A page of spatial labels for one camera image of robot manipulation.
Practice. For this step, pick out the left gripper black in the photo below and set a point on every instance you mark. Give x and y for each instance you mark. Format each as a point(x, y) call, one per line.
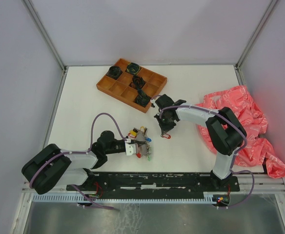
point(139, 143)

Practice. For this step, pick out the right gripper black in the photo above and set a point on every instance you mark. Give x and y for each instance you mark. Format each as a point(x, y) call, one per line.
point(165, 128)

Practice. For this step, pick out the silver key with red tag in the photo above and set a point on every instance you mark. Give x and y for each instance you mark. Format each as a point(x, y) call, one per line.
point(167, 136)

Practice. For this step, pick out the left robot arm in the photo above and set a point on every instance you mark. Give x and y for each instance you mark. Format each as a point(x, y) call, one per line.
point(53, 166)

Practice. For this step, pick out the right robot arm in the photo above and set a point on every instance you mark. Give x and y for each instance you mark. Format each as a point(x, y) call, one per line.
point(226, 132)

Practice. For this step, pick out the green leaf rolled cloth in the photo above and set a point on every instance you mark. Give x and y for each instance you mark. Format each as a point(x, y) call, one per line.
point(142, 98)

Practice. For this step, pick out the orange flower rolled cloth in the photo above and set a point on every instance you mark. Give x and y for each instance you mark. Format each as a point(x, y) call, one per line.
point(138, 82)

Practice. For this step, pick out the wooden compartment tray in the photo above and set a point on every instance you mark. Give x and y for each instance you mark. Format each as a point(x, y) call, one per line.
point(123, 89)

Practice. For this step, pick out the dark green rolled cloth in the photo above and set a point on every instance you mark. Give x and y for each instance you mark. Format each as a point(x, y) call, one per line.
point(133, 68)

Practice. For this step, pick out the dark floral rolled cloth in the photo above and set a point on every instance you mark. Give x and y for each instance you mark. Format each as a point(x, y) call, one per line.
point(114, 72)

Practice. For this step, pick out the pink patterned cloth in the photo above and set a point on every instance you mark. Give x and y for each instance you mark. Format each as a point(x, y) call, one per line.
point(258, 150)

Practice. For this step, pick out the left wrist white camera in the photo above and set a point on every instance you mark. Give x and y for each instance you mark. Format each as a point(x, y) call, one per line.
point(131, 148)

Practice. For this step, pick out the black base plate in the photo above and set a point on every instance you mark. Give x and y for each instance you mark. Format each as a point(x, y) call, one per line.
point(154, 185)

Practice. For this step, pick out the grey cable duct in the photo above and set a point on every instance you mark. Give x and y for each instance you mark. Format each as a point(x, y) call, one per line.
point(78, 198)

